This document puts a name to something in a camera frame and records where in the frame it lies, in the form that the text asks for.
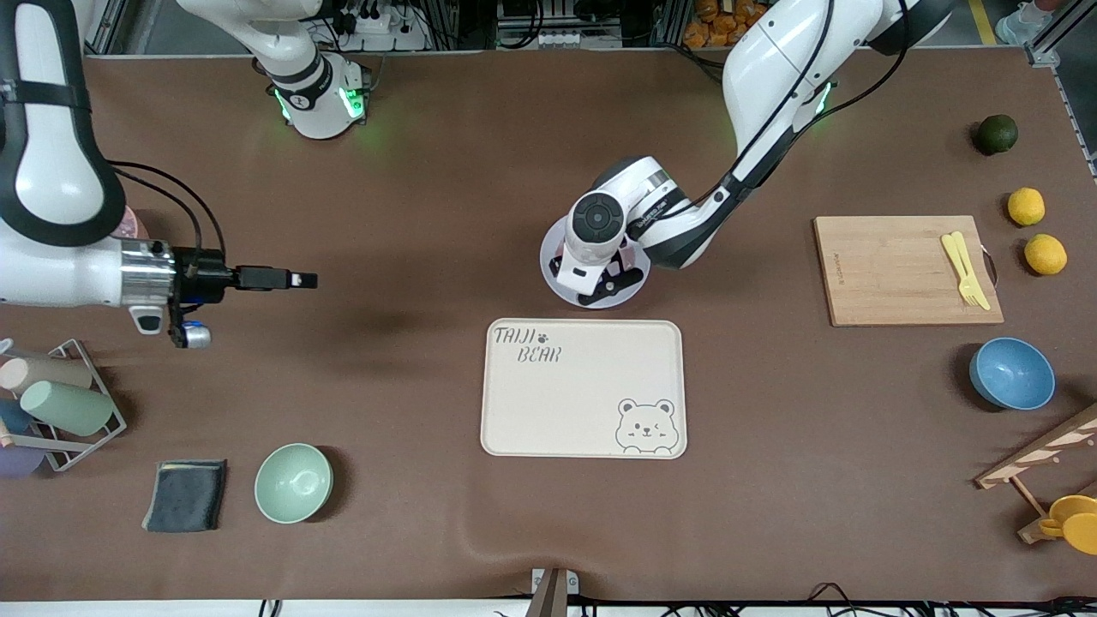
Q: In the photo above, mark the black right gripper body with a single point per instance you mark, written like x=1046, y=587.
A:
x=208, y=278

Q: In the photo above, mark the pale lavender round plate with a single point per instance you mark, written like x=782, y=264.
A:
x=548, y=257

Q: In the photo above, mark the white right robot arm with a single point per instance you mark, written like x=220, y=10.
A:
x=51, y=171

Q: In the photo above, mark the pink bowl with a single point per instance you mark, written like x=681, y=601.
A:
x=133, y=224

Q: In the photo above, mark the cream bear print tray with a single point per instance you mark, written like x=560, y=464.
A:
x=566, y=403

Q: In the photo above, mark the beige cup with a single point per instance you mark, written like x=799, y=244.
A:
x=47, y=374

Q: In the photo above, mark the green cup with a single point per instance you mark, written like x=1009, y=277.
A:
x=68, y=408

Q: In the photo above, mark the mint green bowl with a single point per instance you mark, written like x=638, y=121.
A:
x=293, y=484

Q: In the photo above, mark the folded grey cloth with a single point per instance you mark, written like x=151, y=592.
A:
x=184, y=497

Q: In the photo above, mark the blue cup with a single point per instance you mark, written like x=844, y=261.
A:
x=13, y=416

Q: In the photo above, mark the purple cup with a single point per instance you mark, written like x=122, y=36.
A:
x=17, y=461

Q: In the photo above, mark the white power strip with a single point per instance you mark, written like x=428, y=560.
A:
x=386, y=34

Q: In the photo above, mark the wooden cutting board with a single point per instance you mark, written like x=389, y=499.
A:
x=891, y=270

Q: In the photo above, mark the pile of orange buns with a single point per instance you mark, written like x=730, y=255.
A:
x=728, y=21

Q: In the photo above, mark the yellow plastic fork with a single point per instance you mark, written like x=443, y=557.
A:
x=962, y=274

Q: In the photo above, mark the blue bowl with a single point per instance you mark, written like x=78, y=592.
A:
x=1013, y=374

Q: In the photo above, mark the dark green lime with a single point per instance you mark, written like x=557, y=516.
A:
x=998, y=134

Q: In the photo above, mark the yellow lemon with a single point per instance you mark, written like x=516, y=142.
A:
x=1026, y=206
x=1046, y=254

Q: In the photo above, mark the wooden drying rack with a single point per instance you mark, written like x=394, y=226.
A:
x=1041, y=450

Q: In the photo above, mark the light sneaker shoe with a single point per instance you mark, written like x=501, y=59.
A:
x=1024, y=21

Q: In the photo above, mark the yellow mug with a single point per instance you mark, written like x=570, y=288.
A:
x=1078, y=523

